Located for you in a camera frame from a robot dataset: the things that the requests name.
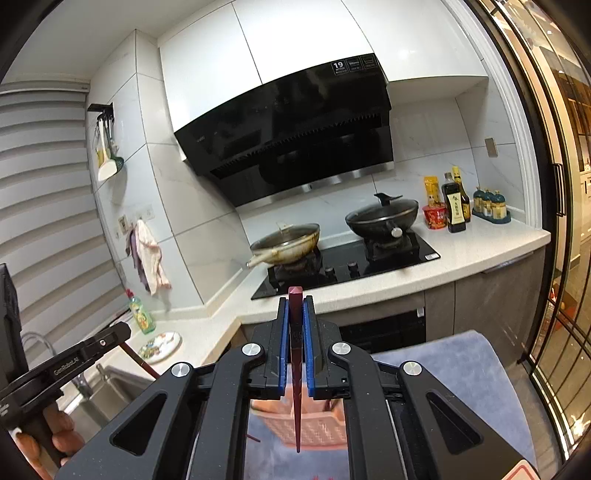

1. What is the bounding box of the white hanging spatula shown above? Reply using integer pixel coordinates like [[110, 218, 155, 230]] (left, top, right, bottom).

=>
[[98, 122, 122, 182]]

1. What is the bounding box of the white hanging towel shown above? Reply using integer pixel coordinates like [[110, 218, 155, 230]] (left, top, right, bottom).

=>
[[134, 219, 172, 296]]

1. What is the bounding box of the grey hanging cloth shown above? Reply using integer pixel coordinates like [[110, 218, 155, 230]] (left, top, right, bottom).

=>
[[126, 228, 144, 282]]

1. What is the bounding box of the grey base cabinet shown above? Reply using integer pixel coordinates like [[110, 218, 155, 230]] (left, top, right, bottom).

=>
[[240, 249, 550, 365]]

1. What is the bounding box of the steel faucet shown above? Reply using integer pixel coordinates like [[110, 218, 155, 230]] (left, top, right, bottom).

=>
[[21, 331, 100, 398]]

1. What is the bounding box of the steel sink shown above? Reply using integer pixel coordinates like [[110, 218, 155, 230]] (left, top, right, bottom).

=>
[[69, 364, 155, 435]]

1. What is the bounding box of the black range hood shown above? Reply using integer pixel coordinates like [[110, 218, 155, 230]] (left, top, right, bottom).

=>
[[173, 53, 395, 208]]

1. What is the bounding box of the large dark soy sauce bottle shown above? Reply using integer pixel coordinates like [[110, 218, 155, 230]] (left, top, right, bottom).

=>
[[441, 173, 467, 234]]

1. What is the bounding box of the red instant noodle cup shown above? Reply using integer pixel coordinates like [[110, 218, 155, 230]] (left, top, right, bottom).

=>
[[422, 204, 448, 230]]

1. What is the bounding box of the white kitchen countertop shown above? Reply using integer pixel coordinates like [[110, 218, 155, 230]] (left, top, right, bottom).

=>
[[106, 217, 552, 370]]

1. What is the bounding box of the dark red chopstick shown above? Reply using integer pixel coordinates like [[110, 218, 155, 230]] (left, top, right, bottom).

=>
[[121, 342, 160, 380], [287, 286, 305, 453]]

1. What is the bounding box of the black framed glass door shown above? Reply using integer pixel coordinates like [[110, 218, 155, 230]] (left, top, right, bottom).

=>
[[466, 0, 591, 462]]

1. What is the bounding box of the black wok with lid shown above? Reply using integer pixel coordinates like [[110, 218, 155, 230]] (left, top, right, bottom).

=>
[[345, 193, 420, 241]]

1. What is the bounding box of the white window blind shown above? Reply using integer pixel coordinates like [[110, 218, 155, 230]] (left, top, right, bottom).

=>
[[0, 83, 134, 365]]

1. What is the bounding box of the black wall hook rail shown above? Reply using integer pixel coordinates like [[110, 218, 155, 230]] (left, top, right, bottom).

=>
[[87, 102, 116, 125]]

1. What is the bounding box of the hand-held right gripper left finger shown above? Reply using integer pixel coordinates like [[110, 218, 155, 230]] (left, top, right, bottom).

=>
[[55, 295, 293, 480]]

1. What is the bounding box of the blue-grey plush blanket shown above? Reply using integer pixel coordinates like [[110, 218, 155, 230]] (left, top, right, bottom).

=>
[[249, 330, 539, 480]]

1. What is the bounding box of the green dish soap bottle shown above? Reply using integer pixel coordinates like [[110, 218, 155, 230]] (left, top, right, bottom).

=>
[[126, 288, 157, 335]]

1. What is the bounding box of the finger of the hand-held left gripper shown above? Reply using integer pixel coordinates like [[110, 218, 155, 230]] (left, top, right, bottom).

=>
[[88, 322, 132, 355]]

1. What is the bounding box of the beige wok with lid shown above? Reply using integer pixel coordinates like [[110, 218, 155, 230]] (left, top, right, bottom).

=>
[[245, 220, 321, 269]]

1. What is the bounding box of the yellow seasoning packet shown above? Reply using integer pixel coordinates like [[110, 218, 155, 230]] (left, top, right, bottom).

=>
[[423, 176, 443, 208]]

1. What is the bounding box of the white wall cabinet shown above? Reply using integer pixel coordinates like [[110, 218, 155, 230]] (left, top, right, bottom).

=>
[[159, 0, 490, 134]]

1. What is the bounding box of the person's left hand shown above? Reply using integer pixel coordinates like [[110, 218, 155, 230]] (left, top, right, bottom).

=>
[[14, 408, 88, 480]]

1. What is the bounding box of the slim dark sauce bottle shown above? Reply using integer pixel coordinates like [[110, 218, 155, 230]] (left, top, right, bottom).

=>
[[451, 166, 472, 222]]

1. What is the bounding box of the black gas stove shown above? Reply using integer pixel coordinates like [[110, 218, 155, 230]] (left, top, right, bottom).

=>
[[250, 231, 441, 302]]

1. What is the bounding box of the green hanging ladle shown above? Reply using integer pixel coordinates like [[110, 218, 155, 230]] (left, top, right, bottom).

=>
[[108, 120, 125, 174]]

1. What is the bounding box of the green spice jar tray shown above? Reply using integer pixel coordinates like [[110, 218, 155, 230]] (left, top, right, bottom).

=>
[[472, 208, 512, 224]]

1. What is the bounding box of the pink perforated utensil holder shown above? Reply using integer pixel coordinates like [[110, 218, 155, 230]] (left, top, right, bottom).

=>
[[252, 378, 347, 446]]

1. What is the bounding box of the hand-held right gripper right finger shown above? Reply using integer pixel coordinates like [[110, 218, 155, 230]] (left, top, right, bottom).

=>
[[302, 295, 539, 480]]

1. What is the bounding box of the floral plate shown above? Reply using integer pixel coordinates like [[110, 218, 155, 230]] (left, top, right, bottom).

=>
[[137, 331, 182, 361]]

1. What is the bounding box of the black built-in oven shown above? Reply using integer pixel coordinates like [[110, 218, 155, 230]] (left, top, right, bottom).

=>
[[335, 308, 426, 355]]

